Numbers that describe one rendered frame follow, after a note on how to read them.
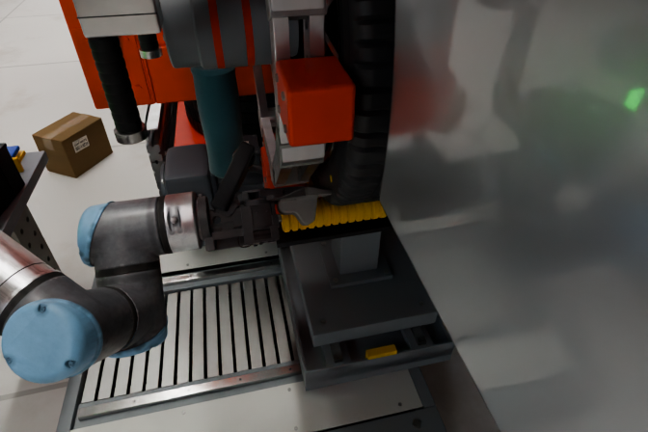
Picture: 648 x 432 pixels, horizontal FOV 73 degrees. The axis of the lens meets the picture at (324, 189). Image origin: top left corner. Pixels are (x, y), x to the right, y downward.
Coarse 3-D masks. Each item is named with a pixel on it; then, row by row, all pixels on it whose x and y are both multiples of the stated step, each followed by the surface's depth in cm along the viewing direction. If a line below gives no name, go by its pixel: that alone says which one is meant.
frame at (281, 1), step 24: (288, 0) 49; (312, 0) 49; (312, 24) 51; (288, 48) 52; (312, 48) 52; (264, 96) 97; (264, 120) 96; (288, 144) 59; (288, 168) 66; (312, 168) 69
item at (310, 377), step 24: (288, 264) 126; (288, 288) 116; (384, 336) 107; (408, 336) 105; (432, 336) 107; (312, 360) 102; (336, 360) 99; (360, 360) 100; (384, 360) 101; (408, 360) 104; (432, 360) 106; (312, 384) 101; (336, 384) 103
